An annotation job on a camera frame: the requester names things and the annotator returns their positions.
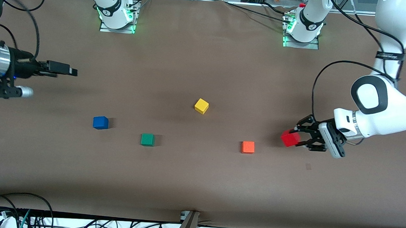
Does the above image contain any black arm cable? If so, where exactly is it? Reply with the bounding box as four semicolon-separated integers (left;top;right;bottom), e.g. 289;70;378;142
310;0;406;122
0;0;46;61

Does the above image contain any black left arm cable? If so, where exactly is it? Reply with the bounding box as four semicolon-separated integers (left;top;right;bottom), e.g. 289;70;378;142
310;0;406;122

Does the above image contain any brown paper table cover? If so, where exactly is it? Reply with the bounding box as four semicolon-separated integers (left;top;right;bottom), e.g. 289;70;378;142
0;0;406;228

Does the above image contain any yellow wooden block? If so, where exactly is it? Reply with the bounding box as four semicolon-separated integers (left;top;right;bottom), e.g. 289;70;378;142
194;98;210;115

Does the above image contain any black looped floor cable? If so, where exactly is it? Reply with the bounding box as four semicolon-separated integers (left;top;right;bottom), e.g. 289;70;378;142
0;191;55;228

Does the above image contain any black cable on table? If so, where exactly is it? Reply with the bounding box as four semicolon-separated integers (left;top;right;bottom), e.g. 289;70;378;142
262;2;286;14
224;1;289;23

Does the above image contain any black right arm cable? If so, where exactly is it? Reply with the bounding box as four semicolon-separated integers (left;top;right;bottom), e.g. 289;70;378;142
0;0;46;61

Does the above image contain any teal floor cable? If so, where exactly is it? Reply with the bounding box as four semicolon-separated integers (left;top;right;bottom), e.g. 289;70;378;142
18;209;32;228

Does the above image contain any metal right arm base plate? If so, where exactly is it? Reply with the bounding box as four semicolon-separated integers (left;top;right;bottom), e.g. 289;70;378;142
99;0;140;34

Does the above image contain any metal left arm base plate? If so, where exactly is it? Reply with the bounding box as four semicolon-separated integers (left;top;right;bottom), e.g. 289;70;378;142
282;12;322;50

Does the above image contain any green wooden block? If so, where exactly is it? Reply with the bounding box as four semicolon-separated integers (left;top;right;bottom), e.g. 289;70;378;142
141;133;155;147

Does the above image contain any red wooden block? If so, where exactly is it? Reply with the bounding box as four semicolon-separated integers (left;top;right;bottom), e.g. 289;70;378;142
280;129;302;148

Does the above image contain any blue wooden block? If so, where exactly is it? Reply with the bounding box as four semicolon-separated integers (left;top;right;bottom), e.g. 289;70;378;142
92;116;109;130

